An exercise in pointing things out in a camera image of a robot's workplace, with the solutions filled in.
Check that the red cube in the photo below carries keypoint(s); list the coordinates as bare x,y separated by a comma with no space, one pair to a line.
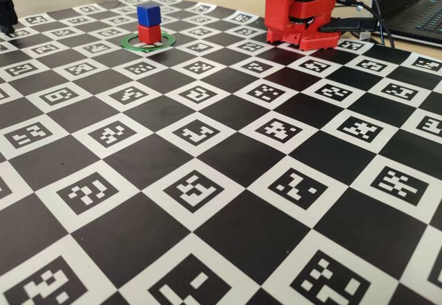
149,35

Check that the blue cube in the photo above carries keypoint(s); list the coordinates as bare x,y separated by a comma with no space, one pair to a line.
148,15

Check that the red robot arm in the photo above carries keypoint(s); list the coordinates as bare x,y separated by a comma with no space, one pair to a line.
279,8

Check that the black white marker checkerboard mat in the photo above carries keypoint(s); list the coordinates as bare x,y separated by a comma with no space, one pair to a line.
241,236

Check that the black power adapter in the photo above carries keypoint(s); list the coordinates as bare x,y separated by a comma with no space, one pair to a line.
348,25

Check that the small silver connector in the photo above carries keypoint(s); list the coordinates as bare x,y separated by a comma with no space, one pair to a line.
365,36

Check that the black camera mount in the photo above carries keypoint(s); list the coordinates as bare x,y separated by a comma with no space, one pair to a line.
7,11

